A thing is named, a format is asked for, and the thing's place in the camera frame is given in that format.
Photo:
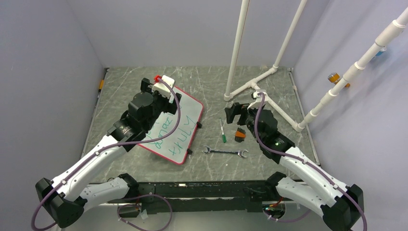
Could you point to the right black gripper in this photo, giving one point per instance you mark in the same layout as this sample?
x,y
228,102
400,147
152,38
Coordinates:
x,y
236,107

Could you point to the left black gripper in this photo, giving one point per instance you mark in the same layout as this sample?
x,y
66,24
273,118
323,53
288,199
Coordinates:
x,y
170,107

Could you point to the green whiteboard marker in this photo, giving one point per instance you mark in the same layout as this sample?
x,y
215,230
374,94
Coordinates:
x,y
221,127

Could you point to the pink framed whiteboard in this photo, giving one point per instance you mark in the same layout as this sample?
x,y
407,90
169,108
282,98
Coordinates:
x,y
174,148

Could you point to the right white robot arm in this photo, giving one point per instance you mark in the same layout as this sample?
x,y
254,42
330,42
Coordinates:
x,y
340,206

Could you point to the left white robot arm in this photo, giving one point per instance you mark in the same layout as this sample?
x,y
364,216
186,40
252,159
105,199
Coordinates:
x,y
67,196

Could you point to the silver open end wrench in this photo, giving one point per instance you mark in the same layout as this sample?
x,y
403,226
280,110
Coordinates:
x,y
239,153

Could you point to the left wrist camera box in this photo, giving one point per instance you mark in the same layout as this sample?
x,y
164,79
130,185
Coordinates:
x,y
163,85

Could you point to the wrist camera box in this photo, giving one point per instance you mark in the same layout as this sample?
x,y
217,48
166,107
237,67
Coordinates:
x,y
259,97
163,85

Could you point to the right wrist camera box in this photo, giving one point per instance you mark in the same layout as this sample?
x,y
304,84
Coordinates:
x,y
259,97

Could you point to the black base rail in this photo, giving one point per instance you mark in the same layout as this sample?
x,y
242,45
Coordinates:
x,y
203,196

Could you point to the orange wall knob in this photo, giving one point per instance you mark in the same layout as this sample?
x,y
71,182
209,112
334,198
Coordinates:
x,y
334,78

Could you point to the blue wall knob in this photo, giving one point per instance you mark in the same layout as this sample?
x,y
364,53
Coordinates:
x,y
381,51

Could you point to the white pvc pipe frame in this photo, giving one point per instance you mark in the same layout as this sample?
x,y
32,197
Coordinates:
x,y
339,23

